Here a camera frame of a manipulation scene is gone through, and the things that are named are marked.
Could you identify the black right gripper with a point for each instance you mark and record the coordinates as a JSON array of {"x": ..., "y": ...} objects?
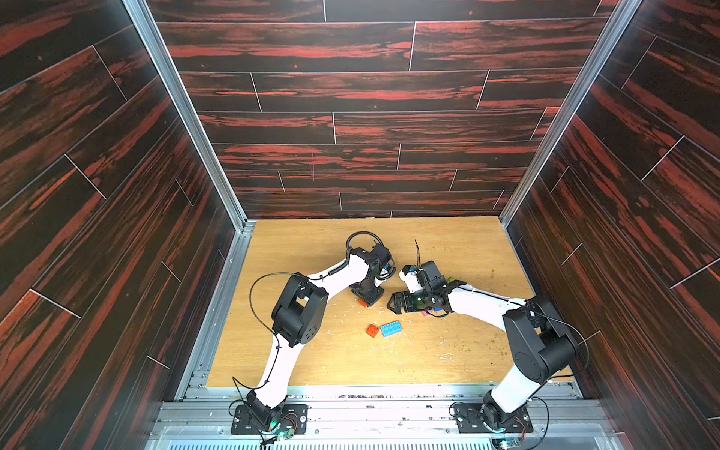
[{"x": 405, "y": 301}]

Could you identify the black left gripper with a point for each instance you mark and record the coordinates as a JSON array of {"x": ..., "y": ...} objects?
[{"x": 371, "y": 299}]

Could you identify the small red 2x2 lego brick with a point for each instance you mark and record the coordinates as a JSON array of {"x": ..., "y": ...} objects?
[{"x": 373, "y": 330}]

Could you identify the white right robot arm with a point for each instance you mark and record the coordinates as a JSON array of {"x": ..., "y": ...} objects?
[{"x": 540, "y": 342}]

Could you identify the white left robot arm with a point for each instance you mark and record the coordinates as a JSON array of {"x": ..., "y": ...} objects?
[{"x": 299, "y": 314}]

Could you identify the light blue lego plate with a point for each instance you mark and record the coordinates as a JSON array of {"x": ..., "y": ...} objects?
[{"x": 391, "y": 329}]

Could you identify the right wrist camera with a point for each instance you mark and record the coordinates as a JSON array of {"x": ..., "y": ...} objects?
[{"x": 429, "y": 276}]

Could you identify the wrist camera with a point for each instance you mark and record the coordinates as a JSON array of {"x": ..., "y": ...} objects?
[
  {"x": 429, "y": 276},
  {"x": 381, "y": 263}
]

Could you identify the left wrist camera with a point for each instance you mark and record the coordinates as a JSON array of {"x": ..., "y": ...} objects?
[{"x": 381, "y": 263}]

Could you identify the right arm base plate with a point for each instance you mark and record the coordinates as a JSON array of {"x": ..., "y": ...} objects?
[{"x": 488, "y": 418}]

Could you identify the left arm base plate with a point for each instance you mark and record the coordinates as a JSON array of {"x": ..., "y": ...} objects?
[{"x": 285, "y": 421}]

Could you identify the aluminium front rail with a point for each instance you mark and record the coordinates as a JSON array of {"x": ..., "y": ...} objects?
[{"x": 415, "y": 416}]

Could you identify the aluminium corner post left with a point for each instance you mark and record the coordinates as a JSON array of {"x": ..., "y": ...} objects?
[{"x": 151, "y": 38}]

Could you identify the aluminium corner post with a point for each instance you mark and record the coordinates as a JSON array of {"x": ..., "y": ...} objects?
[
  {"x": 618, "y": 21},
  {"x": 151, "y": 38}
]

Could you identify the aluminium corner post right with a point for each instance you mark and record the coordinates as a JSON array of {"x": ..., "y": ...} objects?
[{"x": 618, "y": 21}]

